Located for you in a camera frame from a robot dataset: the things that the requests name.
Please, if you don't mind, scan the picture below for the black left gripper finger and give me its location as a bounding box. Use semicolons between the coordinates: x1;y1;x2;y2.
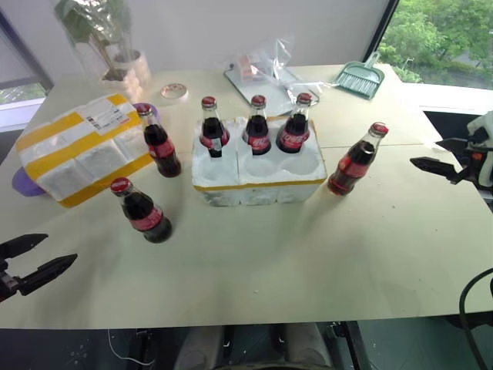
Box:
16;253;79;298
0;233;49;260

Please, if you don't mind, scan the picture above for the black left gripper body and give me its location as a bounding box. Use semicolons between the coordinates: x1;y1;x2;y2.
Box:
0;257;22;304

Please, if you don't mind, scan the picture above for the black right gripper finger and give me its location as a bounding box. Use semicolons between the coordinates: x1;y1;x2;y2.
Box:
434;137;470;154
409;155;464;187

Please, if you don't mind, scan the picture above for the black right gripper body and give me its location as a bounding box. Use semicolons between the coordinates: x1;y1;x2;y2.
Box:
461;129;491;181

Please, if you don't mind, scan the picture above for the glass cola bottle red cap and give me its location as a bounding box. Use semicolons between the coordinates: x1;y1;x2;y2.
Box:
327;121;390;197
199;96;231;160
135;103;183;179
241;94;271;156
109;177;173;245
275;92;314;155

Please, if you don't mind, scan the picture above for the foam block with yellow tape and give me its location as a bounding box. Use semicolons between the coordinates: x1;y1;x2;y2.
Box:
15;94;157;210

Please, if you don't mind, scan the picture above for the white foam bottle tray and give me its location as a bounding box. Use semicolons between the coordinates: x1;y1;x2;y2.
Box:
191;114;329;208

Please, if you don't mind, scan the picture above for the purple plastic basin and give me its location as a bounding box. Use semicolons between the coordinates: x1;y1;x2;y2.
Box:
11;102;161;198

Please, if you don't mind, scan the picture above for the green dustpan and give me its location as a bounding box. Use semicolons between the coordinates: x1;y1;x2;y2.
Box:
332;51;387;102

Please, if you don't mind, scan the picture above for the green hand brush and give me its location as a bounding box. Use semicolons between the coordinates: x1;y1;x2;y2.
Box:
337;52;381;89

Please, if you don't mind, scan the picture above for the clear plastic bag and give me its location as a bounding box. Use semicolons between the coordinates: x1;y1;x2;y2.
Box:
226;35;337;98

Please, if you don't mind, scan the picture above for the white plant pot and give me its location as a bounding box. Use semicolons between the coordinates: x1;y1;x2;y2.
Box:
100;49;153;98

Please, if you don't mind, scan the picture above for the small round pink dish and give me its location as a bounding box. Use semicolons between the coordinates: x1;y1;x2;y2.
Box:
159;82;191;103

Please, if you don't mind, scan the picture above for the green leafy plant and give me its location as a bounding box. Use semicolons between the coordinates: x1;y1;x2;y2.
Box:
53;0;134;80

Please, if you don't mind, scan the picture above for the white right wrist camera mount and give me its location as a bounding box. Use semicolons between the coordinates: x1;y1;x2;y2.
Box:
465;110;493;190

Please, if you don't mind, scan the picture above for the thin white cable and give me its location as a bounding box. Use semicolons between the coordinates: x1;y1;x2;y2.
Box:
106;328;134;364

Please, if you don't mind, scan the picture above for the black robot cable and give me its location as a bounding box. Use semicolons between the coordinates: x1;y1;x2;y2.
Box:
457;267;493;370

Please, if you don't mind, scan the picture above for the black table frame leg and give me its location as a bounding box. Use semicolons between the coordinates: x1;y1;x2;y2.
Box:
327;320;373;370

